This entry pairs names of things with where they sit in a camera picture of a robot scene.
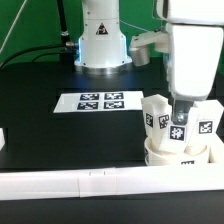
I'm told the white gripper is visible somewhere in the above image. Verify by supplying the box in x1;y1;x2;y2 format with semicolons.
168;25;224;126

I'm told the thin white cable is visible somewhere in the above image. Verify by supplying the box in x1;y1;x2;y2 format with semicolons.
0;0;28;55

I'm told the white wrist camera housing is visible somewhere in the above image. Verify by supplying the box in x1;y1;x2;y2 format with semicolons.
129;31;169;66

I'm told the black cable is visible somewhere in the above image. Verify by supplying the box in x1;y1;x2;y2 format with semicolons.
0;41;80;69
30;49;80;64

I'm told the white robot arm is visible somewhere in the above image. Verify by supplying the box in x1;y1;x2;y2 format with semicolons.
75;0;224;125

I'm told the white left wall piece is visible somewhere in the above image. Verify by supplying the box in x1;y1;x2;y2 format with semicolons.
0;128;5;151

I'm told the white front wall bar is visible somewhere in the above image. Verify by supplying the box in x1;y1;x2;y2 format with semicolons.
0;163;224;201

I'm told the black vertical post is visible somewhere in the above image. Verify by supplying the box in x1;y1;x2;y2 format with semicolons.
57;0;75;71

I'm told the black cable lower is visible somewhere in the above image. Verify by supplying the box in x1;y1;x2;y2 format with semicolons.
30;49;80;64

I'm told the black cable upper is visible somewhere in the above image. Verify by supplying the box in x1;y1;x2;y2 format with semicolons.
0;41;80;69

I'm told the white marker base plate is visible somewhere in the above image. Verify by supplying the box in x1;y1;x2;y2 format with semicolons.
54;91;143;113

